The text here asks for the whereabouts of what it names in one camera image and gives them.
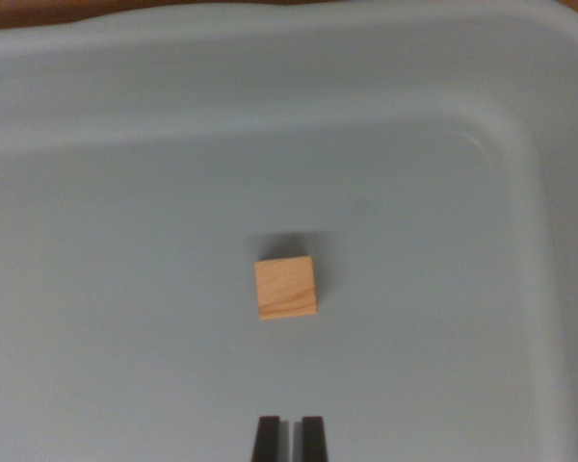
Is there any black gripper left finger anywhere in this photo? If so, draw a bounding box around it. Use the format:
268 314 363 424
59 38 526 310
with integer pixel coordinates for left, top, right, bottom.
250 415 291 462

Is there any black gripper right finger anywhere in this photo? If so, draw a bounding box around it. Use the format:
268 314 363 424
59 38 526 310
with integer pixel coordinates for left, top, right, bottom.
293 416 329 462

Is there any wooden cube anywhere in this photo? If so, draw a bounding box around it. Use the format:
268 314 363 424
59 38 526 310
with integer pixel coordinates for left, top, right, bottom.
254 255 318 321

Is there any grey plastic tub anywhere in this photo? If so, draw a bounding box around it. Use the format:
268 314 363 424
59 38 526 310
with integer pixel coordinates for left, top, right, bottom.
0 0 578 462

